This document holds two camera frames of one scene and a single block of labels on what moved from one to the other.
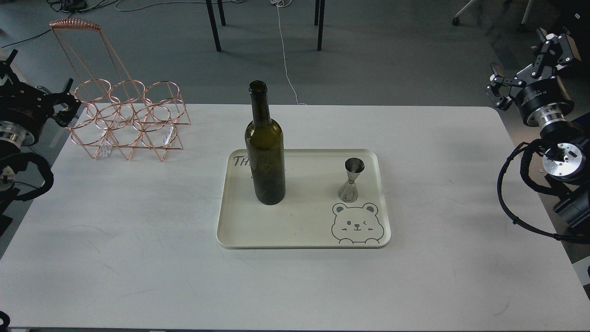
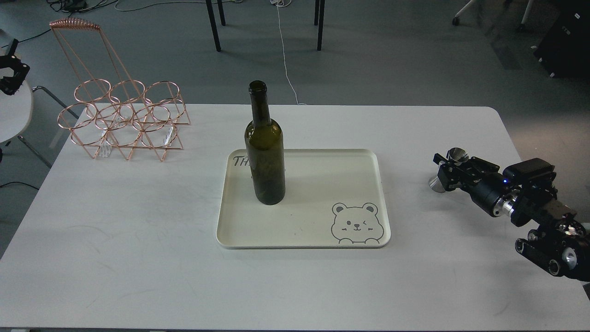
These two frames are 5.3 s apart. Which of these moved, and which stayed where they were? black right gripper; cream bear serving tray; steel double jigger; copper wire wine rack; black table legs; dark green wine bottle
Moved: black right gripper; steel double jigger
Stayed: dark green wine bottle; cream bear serving tray; copper wire wine rack; black table legs
